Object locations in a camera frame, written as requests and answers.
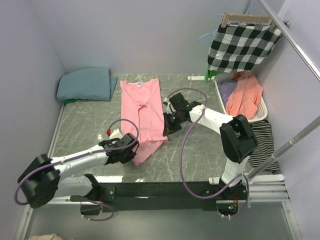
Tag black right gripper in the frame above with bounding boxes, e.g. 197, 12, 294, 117
163, 111, 183, 138

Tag pink t-shirt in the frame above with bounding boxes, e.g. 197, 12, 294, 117
120, 78, 168, 166

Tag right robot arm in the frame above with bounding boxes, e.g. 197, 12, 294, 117
163, 92, 258, 200

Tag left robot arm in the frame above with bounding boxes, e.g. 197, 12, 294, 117
17, 133, 140, 209

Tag white rack foot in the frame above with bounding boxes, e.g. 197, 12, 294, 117
187, 76, 205, 82

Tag black mounting base bar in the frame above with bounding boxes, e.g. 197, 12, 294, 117
86, 182, 247, 211

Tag green hanging garment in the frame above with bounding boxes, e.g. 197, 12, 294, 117
204, 68, 219, 83

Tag purple garment in basket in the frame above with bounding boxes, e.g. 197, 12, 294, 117
219, 80, 237, 106

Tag orange shirt in basket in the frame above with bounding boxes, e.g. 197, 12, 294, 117
225, 71, 263, 120

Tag folded teal t-shirt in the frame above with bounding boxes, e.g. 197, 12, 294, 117
56, 67, 118, 101

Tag white laundry basket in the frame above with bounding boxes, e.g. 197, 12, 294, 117
213, 71, 268, 123

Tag black white striped garment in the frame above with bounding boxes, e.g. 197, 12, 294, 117
249, 119, 275, 168

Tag black white checkered cloth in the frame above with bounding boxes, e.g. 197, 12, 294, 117
207, 22, 282, 73

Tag beige cloth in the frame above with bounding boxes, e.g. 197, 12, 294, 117
27, 233, 64, 240

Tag wooden clothes hanger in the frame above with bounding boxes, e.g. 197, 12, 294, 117
221, 12, 276, 30

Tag metal clothes rack pole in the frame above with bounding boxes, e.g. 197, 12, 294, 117
247, 0, 320, 180

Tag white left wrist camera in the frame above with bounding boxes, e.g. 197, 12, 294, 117
106, 128, 123, 139

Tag blue wire hanger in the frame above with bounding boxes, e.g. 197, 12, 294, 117
198, 30, 217, 44

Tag aluminium frame rail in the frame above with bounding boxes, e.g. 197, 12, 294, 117
13, 182, 291, 240

